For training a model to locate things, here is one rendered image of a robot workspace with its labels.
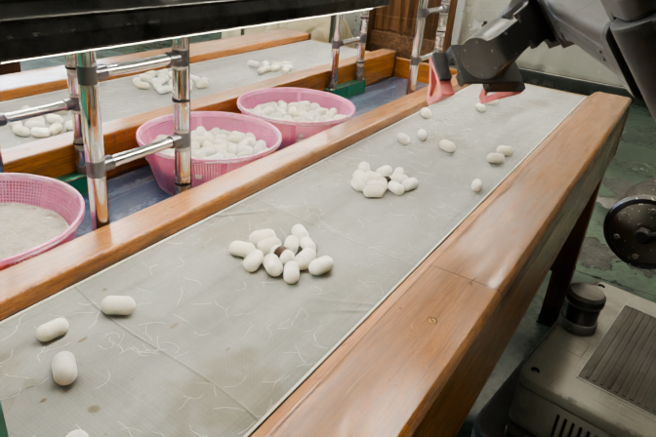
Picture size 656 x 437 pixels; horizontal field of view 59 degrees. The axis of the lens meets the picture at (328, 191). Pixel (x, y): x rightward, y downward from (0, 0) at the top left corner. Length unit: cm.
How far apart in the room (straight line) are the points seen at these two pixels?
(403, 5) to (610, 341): 474
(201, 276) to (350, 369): 25
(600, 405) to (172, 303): 71
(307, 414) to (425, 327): 18
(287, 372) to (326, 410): 8
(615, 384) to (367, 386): 66
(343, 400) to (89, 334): 28
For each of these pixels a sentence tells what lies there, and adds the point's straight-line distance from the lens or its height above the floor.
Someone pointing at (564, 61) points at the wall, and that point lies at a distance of 539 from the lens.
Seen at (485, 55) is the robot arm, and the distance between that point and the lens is 76.
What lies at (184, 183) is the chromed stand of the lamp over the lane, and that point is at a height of 77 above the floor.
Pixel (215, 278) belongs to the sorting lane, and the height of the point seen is 74.
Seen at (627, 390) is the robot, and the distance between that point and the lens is 115.
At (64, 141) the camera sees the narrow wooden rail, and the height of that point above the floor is 76.
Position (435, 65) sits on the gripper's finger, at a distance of 87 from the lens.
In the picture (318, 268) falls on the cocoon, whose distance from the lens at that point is 73.
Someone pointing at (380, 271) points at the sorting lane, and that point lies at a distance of 77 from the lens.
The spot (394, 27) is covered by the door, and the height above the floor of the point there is 28.
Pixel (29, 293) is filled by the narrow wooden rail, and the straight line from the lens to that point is 72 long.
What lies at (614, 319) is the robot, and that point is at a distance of 132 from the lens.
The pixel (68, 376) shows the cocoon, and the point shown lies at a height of 75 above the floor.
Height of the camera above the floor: 115
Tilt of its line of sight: 25 degrees down
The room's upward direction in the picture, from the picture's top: 5 degrees clockwise
